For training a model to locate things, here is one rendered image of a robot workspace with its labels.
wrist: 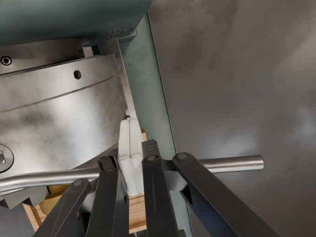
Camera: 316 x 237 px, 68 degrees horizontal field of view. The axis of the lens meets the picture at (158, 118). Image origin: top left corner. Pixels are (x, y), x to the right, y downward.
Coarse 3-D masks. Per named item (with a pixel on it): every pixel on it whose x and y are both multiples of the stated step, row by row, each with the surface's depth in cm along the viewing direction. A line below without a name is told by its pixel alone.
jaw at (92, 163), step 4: (116, 144) 38; (112, 148) 39; (104, 152) 39; (100, 156) 39; (92, 160) 39; (96, 160) 39; (84, 164) 40; (88, 164) 40; (92, 164) 40; (76, 168) 40; (80, 168) 40
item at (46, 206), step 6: (48, 186) 40; (54, 186) 40; (60, 186) 40; (66, 186) 41; (54, 192) 40; (60, 192) 40; (48, 198) 39; (54, 198) 39; (42, 204) 40; (48, 204) 39; (54, 204) 39; (42, 210) 41; (48, 210) 40
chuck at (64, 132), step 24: (72, 96) 27; (96, 96) 30; (120, 96) 36; (0, 120) 24; (24, 120) 25; (48, 120) 26; (72, 120) 28; (96, 120) 30; (120, 120) 35; (24, 144) 25; (48, 144) 26; (72, 144) 28; (96, 144) 30; (24, 168) 26; (48, 168) 27; (72, 168) 28
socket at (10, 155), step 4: (0, 144) 24; (0, 148) 24; (4, 148) 24; (8, 148) 25; (4, 152) 25; (8, 152) 25; (12, 152) 25; (4, 156) 25; (8, 156) 25; (12, 156) 25; (8, 160) 25; (12, 160) 25; (0, 164) 25; (4, 164) 25; (8, 164) 25; (12, 164) 25; (0, 168) 25; (4, 168) 25
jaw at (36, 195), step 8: (16, 192) 35; (24, 192) 36; (32, 192) 37; (40, 192) 38; (48, 192) 39; (0, 200) 33; (8, 200) 34; (16, 200) 35; (24, 200) 38; (32, 200) 37; (40, 200) 38; (8, 208) 34
